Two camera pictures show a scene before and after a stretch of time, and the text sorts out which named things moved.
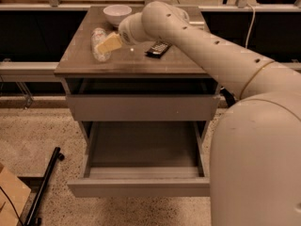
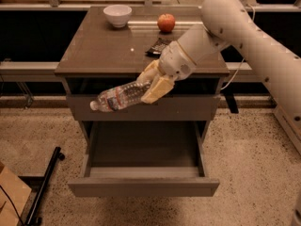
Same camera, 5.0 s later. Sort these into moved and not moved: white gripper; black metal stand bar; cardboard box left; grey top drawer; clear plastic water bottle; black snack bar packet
Moved: white gripper; clear plastic water bottle
Not moved: black snack bar packet; black metal stand bar; grey top drawer; cardboard box left
